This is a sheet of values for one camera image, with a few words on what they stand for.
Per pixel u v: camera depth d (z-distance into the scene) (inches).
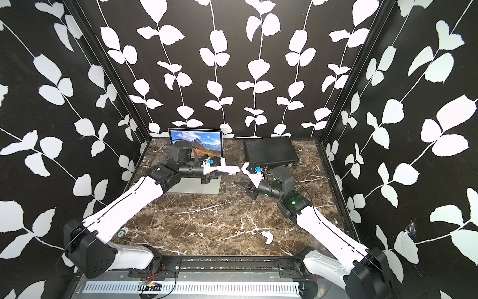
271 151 47.6
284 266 28.9
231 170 27.5
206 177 25.1
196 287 27.6
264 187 24.6
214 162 22.7
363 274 15.1
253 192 24.2
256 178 24.0
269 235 32.5
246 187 25.0
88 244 15.0
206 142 39.6
